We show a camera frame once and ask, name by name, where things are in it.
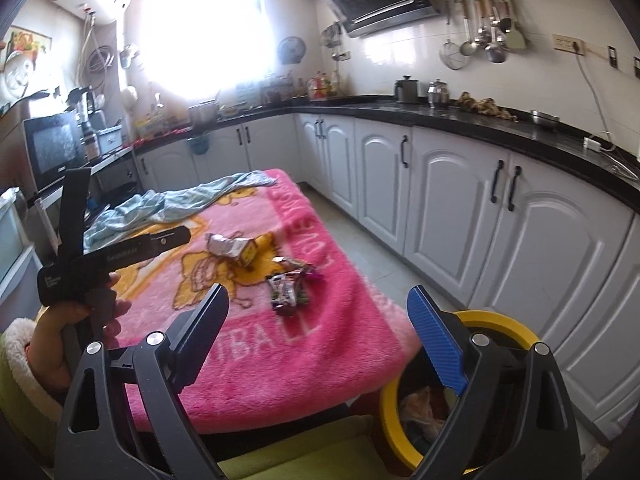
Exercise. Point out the row of hanging kitchen utensils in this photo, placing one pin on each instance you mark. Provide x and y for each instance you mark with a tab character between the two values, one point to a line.
492	35

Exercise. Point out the dark lidded container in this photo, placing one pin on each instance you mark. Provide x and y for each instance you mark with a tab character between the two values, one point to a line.
406	90

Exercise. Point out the group of condiment bottles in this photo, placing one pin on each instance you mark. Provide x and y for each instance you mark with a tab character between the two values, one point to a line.
322	86

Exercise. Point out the steel cooking pot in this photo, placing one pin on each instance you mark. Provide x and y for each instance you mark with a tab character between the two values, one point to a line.
202	115

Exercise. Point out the person's left forearm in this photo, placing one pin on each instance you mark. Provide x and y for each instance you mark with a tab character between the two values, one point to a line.
20	390

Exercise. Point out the dark glass bottle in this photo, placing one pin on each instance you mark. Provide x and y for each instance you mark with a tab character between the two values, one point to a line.
90	142

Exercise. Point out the silver foil packet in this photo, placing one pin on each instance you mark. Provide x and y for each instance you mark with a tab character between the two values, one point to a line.
227	246

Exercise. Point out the purple foil wrapper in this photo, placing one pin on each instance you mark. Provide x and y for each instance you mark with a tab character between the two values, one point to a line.
307	271

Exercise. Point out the framed wall picture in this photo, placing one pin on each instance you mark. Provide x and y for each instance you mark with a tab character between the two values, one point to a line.
30	40

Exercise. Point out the white lower kitchen cabinets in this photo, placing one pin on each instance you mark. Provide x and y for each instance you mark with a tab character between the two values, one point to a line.
450	200

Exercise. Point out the kitchen window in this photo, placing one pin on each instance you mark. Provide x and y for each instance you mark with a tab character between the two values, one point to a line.
205	25

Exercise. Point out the light blue cloth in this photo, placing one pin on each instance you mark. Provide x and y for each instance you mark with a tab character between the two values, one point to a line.
200	197

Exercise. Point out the white power adapter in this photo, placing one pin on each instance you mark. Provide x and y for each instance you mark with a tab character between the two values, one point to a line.
595	143

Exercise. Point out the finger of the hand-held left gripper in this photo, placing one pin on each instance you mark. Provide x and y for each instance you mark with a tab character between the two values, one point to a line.
170	240

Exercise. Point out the black microwave oven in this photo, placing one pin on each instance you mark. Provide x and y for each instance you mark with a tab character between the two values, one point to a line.
52	150

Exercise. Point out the crumpled pale orange bag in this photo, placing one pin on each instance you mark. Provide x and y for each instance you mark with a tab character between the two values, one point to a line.
422	410

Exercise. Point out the white storage cabinet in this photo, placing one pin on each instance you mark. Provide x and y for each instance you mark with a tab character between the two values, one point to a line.
15	250

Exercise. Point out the black kitchen countertop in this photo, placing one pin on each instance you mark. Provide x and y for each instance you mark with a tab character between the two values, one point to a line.
500	127

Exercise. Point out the wall power strip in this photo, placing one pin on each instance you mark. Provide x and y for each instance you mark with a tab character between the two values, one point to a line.
567	44

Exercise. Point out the green garment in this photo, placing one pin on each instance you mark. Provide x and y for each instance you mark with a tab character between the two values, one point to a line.
310	450

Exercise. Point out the steel lidded canister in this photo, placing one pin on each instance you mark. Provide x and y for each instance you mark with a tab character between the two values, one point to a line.
438	94

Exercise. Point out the dark snack wrapper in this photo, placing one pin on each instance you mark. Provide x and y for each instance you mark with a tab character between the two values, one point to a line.
287	295

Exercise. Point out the small black wall switch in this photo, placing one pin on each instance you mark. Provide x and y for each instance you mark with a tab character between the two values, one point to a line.
613	56
637	67

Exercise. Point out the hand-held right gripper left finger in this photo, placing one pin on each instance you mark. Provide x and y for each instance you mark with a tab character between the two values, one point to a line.
205	330

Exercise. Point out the small metal bowl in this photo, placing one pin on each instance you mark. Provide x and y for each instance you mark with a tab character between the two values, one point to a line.
545	119

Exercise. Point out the brown dried food pile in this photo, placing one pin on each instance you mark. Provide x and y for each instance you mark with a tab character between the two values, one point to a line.
487	106

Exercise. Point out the pink printed blanket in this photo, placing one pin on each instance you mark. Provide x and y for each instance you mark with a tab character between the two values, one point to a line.
300	350

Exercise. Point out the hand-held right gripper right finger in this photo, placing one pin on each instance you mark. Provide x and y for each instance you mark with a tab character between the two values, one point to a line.
435	340

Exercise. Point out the teal hanging basket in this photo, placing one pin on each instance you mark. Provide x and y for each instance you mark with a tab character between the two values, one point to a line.
198	145

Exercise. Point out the person's left hand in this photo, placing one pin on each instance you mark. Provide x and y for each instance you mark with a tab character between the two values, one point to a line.
47	340

